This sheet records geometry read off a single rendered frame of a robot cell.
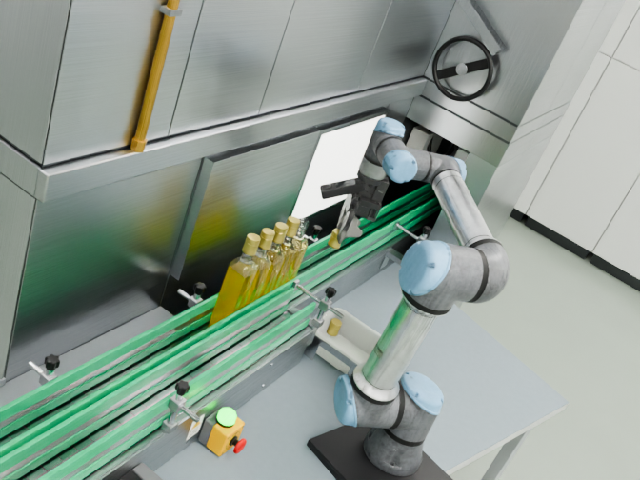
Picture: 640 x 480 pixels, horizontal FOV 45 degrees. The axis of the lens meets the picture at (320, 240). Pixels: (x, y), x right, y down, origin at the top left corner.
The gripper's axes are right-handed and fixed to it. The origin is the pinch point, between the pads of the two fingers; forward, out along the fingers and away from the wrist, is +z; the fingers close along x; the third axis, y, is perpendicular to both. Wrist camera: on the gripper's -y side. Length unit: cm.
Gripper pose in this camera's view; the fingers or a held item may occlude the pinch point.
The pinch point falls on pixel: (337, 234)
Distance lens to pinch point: 209.4
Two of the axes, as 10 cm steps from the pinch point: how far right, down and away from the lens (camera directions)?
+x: -0.4, -5.1, 8.6
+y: 9.5, 2.6, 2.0
